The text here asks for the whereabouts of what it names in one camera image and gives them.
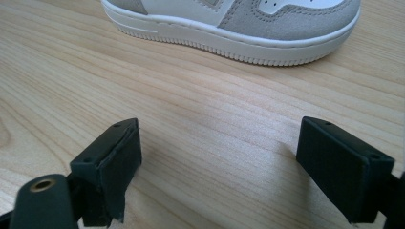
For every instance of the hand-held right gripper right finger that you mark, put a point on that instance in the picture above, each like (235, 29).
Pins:
(340, 165)

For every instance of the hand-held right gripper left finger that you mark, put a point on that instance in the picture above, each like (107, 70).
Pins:
(106, 168)

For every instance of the white and grey sneaker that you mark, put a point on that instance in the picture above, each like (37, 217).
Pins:
(235, 28)

